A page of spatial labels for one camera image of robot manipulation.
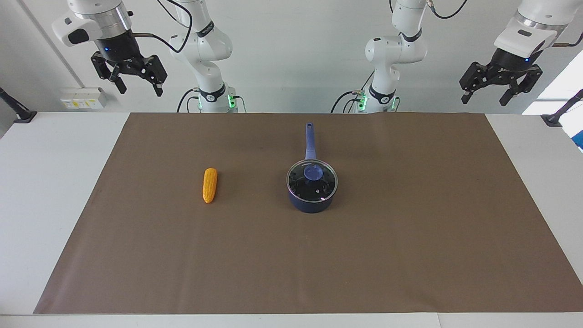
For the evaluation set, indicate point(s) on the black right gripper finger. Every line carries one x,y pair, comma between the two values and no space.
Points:
157,73
104,66

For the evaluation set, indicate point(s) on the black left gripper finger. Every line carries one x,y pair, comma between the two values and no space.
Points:
471,77
528,79

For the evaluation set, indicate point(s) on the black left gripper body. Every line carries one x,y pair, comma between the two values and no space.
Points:
510,66

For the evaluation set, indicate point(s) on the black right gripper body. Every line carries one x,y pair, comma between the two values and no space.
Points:
120,50

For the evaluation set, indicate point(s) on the yellow corn cob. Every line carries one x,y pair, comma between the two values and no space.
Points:
210,186

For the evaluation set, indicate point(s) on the glass lid with blue knob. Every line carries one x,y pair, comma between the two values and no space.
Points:
300,187

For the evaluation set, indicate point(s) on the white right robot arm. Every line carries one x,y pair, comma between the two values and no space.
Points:
205,45

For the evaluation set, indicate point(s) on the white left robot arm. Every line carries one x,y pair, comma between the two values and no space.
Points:
391,50

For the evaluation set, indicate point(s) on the blue object at table edge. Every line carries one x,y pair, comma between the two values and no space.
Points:
579,140

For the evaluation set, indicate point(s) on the brown table mat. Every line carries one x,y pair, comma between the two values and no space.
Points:
227,255

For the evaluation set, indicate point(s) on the white wall conduit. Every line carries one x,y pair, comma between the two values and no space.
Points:
69,68

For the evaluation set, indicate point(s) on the white wall socket box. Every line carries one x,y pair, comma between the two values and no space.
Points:
84,98

